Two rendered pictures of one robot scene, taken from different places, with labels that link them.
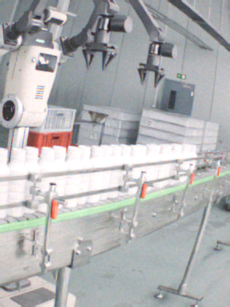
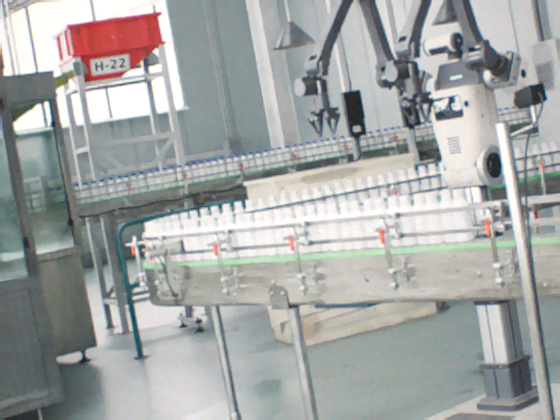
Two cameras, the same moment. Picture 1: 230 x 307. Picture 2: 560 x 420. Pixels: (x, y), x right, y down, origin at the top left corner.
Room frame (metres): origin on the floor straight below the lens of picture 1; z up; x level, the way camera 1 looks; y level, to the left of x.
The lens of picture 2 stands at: (2.81, -4.02, 1.39)
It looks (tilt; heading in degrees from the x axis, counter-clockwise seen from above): 3 degrees down; 111
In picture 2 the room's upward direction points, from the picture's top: 10 degrees counter-clockwise
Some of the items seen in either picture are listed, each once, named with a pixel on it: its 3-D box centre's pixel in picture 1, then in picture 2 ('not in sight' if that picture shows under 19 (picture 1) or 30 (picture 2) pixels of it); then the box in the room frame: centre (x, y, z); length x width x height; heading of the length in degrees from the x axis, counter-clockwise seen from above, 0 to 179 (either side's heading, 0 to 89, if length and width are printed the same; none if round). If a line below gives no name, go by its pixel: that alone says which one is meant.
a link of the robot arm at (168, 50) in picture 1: (164, 45); (401, 62); (1.82, -0.13, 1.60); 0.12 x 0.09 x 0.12; 61
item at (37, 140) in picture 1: (38, 139); not in sight; (4.03, 0.74, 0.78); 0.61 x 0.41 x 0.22; 157
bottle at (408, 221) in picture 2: (171, 165); (408, 220); (1.78, -0.24, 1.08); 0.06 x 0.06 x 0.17
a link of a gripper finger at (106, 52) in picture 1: (102, 57); (321, 123); (1.43, 0.10, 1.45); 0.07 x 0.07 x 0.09; 61
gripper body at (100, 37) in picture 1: (101, 39); (321, 104); (1.44, 0.12, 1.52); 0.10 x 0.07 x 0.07; 61
